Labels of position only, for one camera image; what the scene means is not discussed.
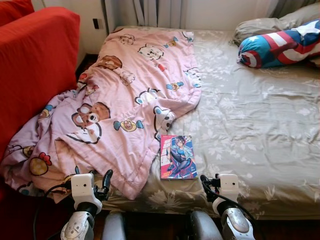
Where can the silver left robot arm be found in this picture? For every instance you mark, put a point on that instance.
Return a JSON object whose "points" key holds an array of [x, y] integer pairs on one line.
{"points": [[77, 225]]}

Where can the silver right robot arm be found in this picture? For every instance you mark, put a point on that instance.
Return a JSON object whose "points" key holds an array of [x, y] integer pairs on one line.
{"points": [[235, 222]]}

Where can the grey left robot leg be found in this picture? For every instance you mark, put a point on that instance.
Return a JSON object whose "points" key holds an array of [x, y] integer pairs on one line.
{"points": [[114, 227]]}

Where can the grey robot leg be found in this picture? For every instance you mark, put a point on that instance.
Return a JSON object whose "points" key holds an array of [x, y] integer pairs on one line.
{"points": [[205, 227], [114, 227]]}

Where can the anime cover book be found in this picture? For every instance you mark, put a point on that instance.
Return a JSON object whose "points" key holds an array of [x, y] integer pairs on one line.
{"points": [[177, 157]]}

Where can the grey right robot leg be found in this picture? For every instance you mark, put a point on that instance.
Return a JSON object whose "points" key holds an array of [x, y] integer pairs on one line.
{"points": [[205, 227]]}

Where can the bed with grey floral sheet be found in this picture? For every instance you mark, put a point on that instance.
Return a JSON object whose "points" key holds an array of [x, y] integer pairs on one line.
{"points": [[260, 125]]}

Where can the pink cartoon print blanket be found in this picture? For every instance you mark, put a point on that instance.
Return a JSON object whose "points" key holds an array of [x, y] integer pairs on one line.
{"points": [[125, 90]]}

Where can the large red covered mattress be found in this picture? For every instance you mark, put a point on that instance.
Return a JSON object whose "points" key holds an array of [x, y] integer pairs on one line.
{"points": [[35, 70]]}

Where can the blue red white bolster pillow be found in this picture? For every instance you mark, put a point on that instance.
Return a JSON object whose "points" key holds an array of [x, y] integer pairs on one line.
{"points": [[275, 50]]}

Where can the grey pillow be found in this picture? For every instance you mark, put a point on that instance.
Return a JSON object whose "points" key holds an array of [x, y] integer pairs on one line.
{"points": [[270, 24]]}

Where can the grey curtain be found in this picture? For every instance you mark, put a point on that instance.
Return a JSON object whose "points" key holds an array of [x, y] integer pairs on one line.
{"points": [[150, 12]]}

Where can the red fabric cushion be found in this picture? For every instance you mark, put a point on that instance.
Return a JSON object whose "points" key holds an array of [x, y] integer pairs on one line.
{"points": [[15, 10]]}

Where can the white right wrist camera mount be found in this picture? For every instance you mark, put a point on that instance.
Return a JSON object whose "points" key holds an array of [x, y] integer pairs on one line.
{"points": [[228, 186]]}

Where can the black wall socket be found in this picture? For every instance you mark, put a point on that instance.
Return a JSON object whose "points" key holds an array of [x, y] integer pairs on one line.
{"points": [[98, 23]]}

